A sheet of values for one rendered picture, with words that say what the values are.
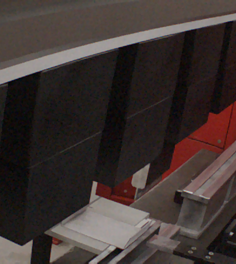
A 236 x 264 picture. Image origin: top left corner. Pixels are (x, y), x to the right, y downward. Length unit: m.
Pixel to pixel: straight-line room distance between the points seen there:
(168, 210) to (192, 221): 0.12
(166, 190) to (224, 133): 0.36
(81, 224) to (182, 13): 0.91
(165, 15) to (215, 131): 1.75
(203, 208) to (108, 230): 0.35
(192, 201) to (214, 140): 0.55
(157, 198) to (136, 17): 1.41
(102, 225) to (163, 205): 0.45
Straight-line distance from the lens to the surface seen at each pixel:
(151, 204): 1.53
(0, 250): 2.99
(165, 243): 1.07
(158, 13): 0.17
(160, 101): 0.86
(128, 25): 0.15
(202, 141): 1.94
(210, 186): 1.42
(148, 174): 1.00
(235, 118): 1.89
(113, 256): 1.03
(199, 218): 1.40
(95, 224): 1.10
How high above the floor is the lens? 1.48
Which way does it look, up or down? 18 degrees down
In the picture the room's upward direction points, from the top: 11 degrees clockwise
